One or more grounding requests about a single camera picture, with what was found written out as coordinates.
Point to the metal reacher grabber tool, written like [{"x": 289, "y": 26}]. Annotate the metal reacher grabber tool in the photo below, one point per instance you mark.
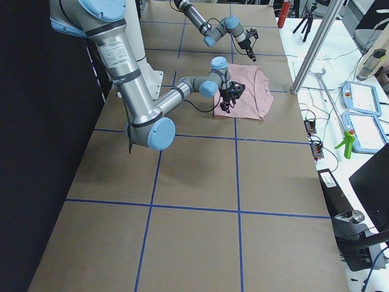
[{"x": 348, "y": 133}]

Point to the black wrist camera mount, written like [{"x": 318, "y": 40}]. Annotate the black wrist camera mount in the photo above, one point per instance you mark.
[
  {"x": 251, "y": 37},
  {"x": 239, "y": 87}
]

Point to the far orange circuit board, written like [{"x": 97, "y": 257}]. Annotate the far orange circuit board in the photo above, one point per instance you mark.
[{"x": 310, "y": 126}]

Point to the red cylinder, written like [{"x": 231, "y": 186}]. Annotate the red cylinder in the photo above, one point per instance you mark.
[{"x": 283, "y": 13}]

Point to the far blue teach pendant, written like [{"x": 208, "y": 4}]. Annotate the far blue teach pendant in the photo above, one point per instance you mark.
[{"x": 361, "y": 98}]

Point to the near blue teach pendant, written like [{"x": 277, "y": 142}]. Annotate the near blue teach pendant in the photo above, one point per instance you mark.
[{"x": 369, "y": 134}]

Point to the orange circuit board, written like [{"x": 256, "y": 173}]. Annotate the orange circuit board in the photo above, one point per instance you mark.
[
  {"x": 316, "y": 145},
  {"x": 310, "y": 126}
]

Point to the blue teach pendant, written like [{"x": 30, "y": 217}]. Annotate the blue teach pendant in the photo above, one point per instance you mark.
[
  {"x": 369, "y": 134},
  {"x": 361, "y": 98}
]

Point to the pink Snoopy t-shirt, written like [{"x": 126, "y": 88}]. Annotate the pink Snoopy t-shirt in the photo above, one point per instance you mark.
[{"x": 256, "y": 99}]

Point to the black tripod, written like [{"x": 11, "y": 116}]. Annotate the black tripod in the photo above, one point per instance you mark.
[{"x": 307, "y": 22}]

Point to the black monitor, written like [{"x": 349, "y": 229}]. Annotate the black monitor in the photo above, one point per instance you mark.
[{"x": 370, "y": 184}]

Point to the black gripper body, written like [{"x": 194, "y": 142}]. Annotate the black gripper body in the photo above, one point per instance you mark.
[
  {"x": 227, "y": 95},
  {"x": 245, "y": 46}
]

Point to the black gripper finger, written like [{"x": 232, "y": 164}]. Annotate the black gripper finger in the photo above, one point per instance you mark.
[
  {"x": 226, "y": 106},
  {"x": 251, "y": 55}
]

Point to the black clamp with metal knob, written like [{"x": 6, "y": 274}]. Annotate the black clamp with metal knob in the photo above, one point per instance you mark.
[{"x": 358, "y": 245}]

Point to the clear water bottle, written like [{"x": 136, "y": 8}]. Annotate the clear water bottle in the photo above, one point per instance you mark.
[{"x": 372, "y": 61}]

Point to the black power supply box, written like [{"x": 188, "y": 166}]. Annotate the black power supply box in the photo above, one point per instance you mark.
[{"x": 336, "y": 201}]

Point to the near orange circuit board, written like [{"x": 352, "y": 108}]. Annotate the near orange circuit board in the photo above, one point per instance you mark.
[{"x": 316, "y": 145}]

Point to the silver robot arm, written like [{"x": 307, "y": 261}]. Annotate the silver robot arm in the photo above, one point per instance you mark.
[
  {"x": 114, "y": 28},
  {"x": 213, "y": 29}
]

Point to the aluminium frame post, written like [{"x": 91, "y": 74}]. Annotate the aluminium frame post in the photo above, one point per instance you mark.
[{"x": 323, "y": 30}]

